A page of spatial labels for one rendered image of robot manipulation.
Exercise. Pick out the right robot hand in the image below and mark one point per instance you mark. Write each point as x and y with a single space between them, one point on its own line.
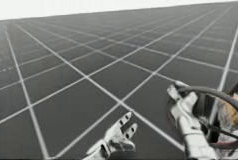
183 106

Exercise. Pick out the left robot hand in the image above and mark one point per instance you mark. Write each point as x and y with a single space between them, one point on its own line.
119 138

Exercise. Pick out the dark steering wheel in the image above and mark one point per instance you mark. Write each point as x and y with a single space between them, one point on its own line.
208 89

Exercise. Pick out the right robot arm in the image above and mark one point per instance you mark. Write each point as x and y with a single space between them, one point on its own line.
198 144

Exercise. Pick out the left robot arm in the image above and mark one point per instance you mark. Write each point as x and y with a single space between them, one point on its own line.
97 152

